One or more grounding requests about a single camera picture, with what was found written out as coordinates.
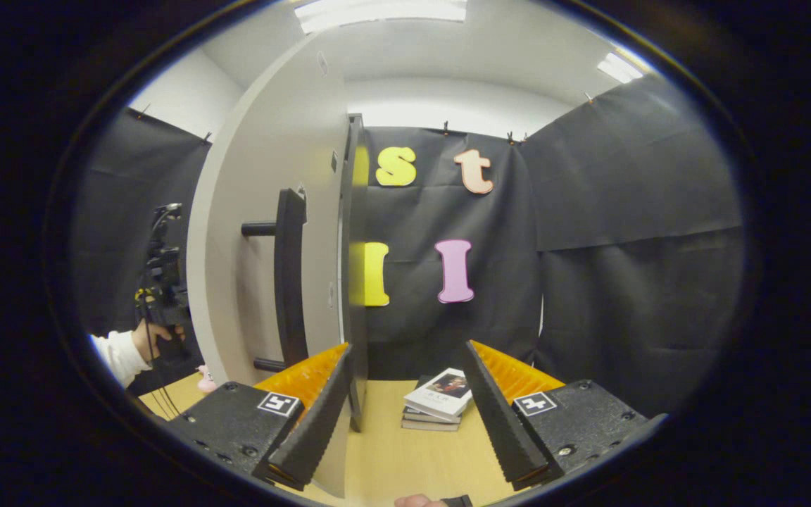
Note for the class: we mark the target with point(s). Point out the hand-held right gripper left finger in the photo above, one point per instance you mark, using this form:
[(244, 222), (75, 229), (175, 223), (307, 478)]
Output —
[(317, 429)]

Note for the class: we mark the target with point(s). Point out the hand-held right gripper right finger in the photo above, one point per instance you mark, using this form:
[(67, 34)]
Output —
[(500, 422)]

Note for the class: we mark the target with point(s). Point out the beige cabinet door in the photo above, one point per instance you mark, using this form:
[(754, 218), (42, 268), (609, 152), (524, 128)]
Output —
[(258, 141)]

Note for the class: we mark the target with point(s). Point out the white book with portrait cover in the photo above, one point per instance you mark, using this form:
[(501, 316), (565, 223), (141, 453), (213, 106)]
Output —
[(441, 394)]

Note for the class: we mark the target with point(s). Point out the grey book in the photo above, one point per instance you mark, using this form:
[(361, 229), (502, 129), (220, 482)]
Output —
[(426, 416), (426, 425)]

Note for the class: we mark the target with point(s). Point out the pink plush toy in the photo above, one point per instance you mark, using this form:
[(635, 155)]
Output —
[(205, 380)]

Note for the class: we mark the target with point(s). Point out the black backdrop cloth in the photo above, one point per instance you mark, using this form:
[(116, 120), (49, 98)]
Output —
[(624, 267)]

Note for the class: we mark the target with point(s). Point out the long ceiling light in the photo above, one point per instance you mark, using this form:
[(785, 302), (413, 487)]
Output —
[(381, 13)]

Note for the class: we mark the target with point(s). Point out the small ceiling light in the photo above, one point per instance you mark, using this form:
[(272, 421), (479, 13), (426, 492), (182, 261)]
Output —
[(620, 67)]

